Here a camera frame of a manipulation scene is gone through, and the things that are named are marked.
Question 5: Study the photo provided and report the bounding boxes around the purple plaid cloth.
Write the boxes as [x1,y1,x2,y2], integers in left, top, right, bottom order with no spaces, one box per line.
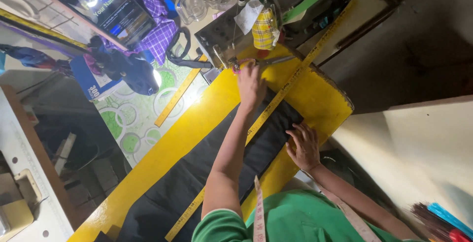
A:
[99,0,180,66]

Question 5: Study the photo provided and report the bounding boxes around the yellow ruler with black edge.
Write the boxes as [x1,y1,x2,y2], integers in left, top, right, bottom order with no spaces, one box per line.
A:
[0,8,90,51]

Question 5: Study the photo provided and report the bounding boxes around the brown wooden side table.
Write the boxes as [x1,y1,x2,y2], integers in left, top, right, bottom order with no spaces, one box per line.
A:
[294,0,400,67]

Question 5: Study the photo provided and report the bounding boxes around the black strap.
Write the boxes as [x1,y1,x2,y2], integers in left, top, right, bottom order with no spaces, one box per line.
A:
[166,27,214,69]

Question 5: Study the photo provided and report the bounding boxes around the white paper piece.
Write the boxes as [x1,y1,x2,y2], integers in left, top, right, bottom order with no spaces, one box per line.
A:
[234,0,264,35]

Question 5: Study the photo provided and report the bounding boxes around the person's right hand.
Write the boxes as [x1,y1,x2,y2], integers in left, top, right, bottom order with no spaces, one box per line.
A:
[285,123,321,173]

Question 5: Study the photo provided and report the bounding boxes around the blue and red umbrella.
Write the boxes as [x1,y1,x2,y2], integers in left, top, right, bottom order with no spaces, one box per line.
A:
[0,43,72,76]

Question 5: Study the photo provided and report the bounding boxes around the pink-handled scissors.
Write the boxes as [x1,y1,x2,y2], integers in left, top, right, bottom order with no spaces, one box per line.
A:
[232,55,297,75]

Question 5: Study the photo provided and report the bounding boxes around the dark blue bag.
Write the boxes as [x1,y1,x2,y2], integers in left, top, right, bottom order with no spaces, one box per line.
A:
[88,36,160,96]

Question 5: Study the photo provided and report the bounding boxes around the green shirt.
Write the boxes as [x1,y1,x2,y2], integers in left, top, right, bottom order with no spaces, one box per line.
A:
[191,189,425,242]

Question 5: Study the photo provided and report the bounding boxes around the white sewing machine table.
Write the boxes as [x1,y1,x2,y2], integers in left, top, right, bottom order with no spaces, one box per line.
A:
[0,85,76,242]

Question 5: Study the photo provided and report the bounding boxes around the black fabric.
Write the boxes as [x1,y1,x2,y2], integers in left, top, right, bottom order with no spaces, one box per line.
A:
[94,88,304,242]

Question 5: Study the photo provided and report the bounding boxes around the green circle patterned tablecloth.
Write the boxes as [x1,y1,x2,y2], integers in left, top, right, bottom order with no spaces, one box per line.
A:
[92,50,210,169]

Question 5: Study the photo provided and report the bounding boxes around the blue notebook pack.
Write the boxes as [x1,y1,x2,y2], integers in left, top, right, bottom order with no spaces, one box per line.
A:
[69,55,127,102]

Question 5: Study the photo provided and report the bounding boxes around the person's left hand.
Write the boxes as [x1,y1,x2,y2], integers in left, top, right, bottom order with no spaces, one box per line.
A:
[237,63,268,112]

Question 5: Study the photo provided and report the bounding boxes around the long yellow wooden ruler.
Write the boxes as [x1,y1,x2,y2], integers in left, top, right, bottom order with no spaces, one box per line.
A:
[164,0,358,242]

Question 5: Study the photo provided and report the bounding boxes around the pink measuring tape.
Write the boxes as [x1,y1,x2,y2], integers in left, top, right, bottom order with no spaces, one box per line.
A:
[252,170,383,242]

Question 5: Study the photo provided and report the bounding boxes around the broom with blue handle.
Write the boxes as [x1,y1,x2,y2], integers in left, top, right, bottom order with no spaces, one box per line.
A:
[408,202,473,242]

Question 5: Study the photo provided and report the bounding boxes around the yellow plaid pincushion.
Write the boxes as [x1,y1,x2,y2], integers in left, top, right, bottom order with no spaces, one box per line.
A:
[252,7,281,51]

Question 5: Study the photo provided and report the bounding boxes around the black sewing machine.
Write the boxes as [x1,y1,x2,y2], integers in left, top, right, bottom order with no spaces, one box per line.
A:
[194,0,298,70]

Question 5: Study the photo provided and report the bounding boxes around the black tablet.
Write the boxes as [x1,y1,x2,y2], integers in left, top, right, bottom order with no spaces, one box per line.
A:
[55,0,158,49]

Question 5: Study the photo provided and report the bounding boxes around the short yellow wooden ruler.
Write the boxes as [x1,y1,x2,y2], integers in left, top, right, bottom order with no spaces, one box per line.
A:
[154,54,208,128]

